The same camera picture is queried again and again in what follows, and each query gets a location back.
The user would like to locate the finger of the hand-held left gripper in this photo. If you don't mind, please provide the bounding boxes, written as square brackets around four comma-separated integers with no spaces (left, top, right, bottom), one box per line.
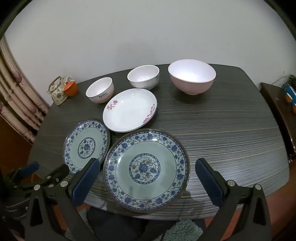
[7,162,40,186]
[40,164,70,189]

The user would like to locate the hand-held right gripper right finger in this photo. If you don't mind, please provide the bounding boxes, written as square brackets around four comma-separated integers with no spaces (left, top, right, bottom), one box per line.
[195,158,272,241]

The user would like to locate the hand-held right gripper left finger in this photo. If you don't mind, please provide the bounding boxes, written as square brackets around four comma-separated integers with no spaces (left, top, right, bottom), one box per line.
[24,158,101,241]

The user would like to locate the small blue floral plate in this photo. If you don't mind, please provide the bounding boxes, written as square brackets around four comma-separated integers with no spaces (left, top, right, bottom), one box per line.
[63,119,110,175]

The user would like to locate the large blue floral plate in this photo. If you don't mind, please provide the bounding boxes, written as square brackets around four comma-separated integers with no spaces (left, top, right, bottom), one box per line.
[103,128,190,214]

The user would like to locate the white plate with pink flowers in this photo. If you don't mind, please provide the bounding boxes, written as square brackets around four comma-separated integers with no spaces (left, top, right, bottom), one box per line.
[102,88,158,133]

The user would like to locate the small white printed bowl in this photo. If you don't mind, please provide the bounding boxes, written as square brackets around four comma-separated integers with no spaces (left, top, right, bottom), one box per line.
[86,77,115,104]

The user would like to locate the large pink bowl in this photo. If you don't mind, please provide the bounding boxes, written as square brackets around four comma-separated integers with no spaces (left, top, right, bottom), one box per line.
[168,59,216,95]

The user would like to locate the white bowl with blue pattern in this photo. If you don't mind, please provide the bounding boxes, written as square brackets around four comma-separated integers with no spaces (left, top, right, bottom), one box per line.
[127,65,160,91]

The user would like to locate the person's dark trousers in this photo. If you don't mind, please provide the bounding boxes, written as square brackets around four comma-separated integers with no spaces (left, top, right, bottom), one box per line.
[87,206,148,241]

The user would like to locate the green fluffy garment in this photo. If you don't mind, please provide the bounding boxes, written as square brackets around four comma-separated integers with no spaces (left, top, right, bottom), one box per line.
[146,219,204,241]

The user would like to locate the beige patterned curtain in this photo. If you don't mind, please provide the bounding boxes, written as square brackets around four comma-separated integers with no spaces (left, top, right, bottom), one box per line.
[0,37,50,145]

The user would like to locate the floral teapot ornament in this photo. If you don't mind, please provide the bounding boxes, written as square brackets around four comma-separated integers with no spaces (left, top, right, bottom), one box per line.
[47,76,71,106]

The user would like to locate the orange cup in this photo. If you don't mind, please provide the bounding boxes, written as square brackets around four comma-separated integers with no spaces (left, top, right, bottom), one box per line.
[63,80,78,96]

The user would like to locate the dark wooden side cabinet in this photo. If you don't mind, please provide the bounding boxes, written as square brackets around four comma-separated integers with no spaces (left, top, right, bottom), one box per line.
[260,82,296,160]

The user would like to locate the blue box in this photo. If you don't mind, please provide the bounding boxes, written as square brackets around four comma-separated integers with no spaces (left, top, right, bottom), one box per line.
[284,85,296,102]

